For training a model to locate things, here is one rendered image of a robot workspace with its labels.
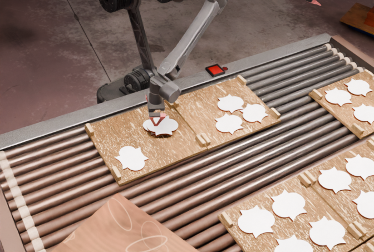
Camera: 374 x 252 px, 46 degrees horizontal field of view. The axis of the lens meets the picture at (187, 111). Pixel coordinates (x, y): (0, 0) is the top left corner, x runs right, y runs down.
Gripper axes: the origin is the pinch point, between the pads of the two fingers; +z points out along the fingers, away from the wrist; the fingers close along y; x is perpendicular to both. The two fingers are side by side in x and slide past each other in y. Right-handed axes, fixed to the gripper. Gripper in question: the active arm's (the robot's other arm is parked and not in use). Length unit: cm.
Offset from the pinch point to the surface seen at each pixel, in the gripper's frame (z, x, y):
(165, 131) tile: 5.9, -4.4, -3.2
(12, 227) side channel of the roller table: 9, 53, -43
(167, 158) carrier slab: 9.1, -3.8, -15.9
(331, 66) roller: 9, -105, 44
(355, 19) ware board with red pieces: 85, -240, 224
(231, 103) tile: 7.3, -39.1, 14.8
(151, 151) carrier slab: 9.0, 2.1, -11.1
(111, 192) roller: 12.1, 19.7, -28.3
